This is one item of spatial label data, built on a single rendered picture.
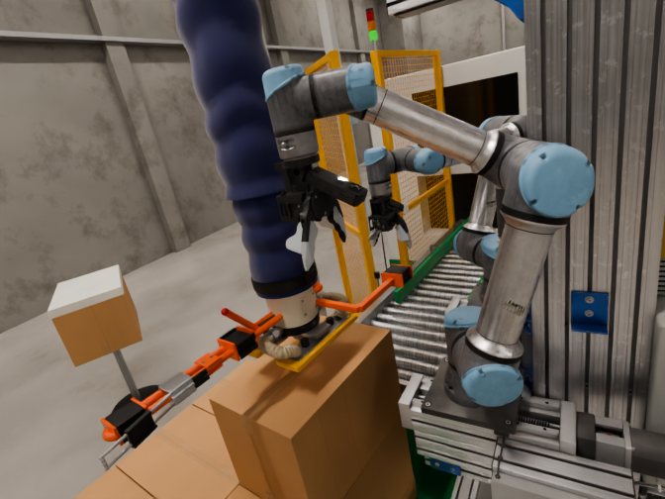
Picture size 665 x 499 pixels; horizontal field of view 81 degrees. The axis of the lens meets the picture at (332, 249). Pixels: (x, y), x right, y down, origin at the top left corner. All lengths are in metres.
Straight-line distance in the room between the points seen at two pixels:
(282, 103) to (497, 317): 0.57
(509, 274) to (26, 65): 6.61
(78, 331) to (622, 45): 2.82
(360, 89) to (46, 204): 6.11
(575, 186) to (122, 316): 2.60
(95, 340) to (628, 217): 2.74
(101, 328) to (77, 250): 3.93
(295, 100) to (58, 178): 6.11
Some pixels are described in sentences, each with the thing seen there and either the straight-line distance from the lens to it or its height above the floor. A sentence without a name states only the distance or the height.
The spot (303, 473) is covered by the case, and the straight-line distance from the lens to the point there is 1.35.
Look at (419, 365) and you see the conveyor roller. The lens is 2.06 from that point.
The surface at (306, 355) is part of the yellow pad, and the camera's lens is 1.30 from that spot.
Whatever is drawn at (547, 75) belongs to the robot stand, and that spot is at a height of 1.77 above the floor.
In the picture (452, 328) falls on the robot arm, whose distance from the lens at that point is 0.99.
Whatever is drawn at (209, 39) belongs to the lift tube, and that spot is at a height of 2.02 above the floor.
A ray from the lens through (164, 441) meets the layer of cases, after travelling 2.12.
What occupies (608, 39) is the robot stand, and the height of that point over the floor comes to 1.81.
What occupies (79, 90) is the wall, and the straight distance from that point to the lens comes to 7.10.
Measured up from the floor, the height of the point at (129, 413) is 1.21.
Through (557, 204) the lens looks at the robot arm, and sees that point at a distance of 0.75.
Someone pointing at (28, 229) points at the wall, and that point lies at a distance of 6.51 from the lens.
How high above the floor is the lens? 1.79
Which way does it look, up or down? 19 degrees down
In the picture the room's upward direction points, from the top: 12 degrees counter-clockwise
